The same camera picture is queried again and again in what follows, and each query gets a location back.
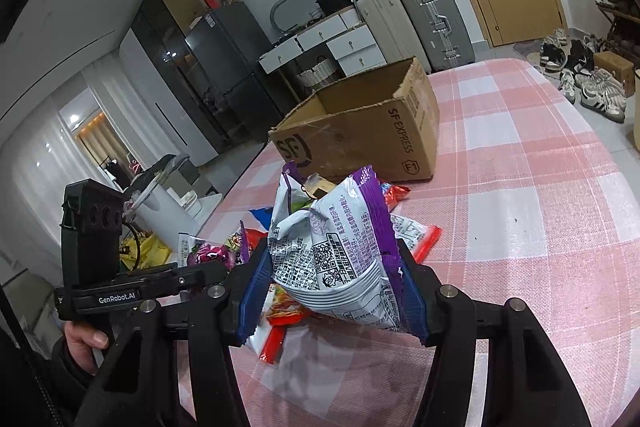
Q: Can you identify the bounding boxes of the purple white snack bag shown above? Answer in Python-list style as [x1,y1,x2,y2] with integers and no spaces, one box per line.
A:
[268,166,407,332]

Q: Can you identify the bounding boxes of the red white noodle pack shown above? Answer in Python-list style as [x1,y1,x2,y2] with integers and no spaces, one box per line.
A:
[390,213,442,265]

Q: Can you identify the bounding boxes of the person's left hand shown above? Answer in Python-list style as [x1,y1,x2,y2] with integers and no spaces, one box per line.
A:
[64,321,110,376]

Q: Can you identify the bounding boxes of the orange noodle snack bag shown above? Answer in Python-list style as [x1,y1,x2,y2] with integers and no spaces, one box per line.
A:
[246,283,311,364]

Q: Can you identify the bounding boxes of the purple candy bag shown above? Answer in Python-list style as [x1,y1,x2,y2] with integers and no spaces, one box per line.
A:
[177,222,252,272]

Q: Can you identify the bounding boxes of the yellow plastic bag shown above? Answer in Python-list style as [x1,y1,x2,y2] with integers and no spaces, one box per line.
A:
[119,232,172,271]

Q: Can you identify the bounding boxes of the blue snack bag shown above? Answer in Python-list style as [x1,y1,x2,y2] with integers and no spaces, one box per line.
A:
[250,207,273,230]

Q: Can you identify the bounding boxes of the orange oreo snack pack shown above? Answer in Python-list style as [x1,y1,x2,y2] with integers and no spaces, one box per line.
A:
[380,182,410,211]

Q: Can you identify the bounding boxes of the pink checkered tablecloth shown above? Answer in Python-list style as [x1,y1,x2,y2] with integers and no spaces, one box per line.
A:
[177,57,640,427]

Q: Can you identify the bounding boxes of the SF cardboard box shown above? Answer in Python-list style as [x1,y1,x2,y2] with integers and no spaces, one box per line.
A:
[269,57,439,183]

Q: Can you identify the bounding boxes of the woven laundry basket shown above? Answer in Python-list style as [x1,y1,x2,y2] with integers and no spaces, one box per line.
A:
[296,57,341,92]

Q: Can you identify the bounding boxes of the black glass cabinet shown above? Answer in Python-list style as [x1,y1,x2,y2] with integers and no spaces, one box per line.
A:
[131,0,236,153]

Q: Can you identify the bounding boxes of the dark grey refrigerator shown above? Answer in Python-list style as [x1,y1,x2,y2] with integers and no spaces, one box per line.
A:
[186,2,295,141]

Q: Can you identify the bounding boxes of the silver suitcase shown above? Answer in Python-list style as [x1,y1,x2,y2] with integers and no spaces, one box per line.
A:
[400,0,475,72]

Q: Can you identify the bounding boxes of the white drawer desk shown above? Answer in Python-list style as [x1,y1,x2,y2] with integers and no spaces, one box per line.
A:
[258,6,386,76]

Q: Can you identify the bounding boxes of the beige suitcase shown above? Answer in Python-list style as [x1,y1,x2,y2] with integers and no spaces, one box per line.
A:
[356,0,432,74]

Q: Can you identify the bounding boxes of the small cardboard box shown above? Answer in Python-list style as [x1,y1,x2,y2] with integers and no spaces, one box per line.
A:
[594,51,636,98]

